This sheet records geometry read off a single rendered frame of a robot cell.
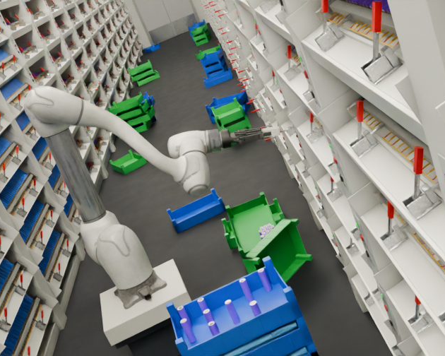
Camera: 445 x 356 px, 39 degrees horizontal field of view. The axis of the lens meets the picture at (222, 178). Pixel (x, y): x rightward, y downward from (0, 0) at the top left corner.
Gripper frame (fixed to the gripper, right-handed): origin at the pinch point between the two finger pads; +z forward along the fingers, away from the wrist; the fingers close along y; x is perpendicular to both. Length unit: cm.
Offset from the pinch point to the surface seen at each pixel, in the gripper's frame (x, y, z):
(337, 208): -3, 76, 7
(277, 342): -19, 113, -18
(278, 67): 35, 52, -2
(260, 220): -53, -34, -6
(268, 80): 16.8, -17.7, 3.4
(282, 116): 0.8, -17.7, 8.0
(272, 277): -12, 94, -15
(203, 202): -65, -97, -33
